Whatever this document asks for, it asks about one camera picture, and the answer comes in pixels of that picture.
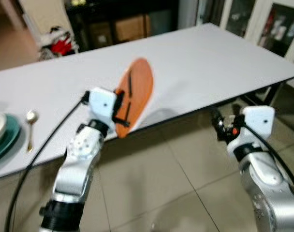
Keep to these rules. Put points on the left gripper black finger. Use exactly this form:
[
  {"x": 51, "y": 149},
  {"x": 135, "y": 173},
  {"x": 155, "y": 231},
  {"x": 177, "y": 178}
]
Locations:
[{"x": 129, "y": 83}]

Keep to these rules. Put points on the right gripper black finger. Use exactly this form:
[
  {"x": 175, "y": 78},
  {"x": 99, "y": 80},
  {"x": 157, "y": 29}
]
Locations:
[{"x": 216, "y": 120}]

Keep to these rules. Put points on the orange plate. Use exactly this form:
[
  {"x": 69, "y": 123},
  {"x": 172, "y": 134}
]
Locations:
[{"x": 142, "y": 82}]

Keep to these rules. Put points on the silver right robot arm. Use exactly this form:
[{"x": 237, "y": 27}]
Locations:
[{"x": 263, "y": 179}]

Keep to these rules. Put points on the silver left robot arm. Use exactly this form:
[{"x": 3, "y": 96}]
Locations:
[{"x": 79, "y": 164}]

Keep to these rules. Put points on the brown cardboard box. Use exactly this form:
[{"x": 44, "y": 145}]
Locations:
[
  {"x": 101, "y": 33},
  {"x": 131, "y": 28}
]

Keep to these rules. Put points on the black table leg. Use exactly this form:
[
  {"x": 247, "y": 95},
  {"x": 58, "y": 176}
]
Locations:
[{"x": 278, "y": 93}]

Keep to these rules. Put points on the red toy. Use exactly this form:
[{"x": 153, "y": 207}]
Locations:
[{"x": 62, "y": 47}]

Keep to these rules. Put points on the black cabinet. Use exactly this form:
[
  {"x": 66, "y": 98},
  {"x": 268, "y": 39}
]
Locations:
[{"x": 79, "y": 19}]

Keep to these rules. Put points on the gold spoon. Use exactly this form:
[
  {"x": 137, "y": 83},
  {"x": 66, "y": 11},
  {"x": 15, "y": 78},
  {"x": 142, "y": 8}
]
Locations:
[{"x": 32, "y": 116}]

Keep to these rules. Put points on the white stand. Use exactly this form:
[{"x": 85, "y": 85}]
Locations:
[{"x": 52, "y": 35}]

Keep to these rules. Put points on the white glass door cabinet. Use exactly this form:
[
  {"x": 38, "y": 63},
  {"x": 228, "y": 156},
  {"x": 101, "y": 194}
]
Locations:
[{"x": 257, "y": 24}]

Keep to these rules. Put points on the teal ceramic plate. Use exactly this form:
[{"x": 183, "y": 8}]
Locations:
[{"x": 11, "y": 137}]

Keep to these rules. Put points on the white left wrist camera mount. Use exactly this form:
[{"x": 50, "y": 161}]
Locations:
[{"x": 101, "y": 104}]

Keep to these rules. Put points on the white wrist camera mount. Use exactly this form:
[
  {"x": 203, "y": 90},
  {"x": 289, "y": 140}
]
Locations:
[
  {"x": 101, "y": 104},
  {"x": 258, "y": 121}
]

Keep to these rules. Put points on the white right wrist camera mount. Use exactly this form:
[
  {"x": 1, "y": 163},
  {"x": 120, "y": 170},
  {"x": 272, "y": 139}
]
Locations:
[{"x": 258, "y": 121}]

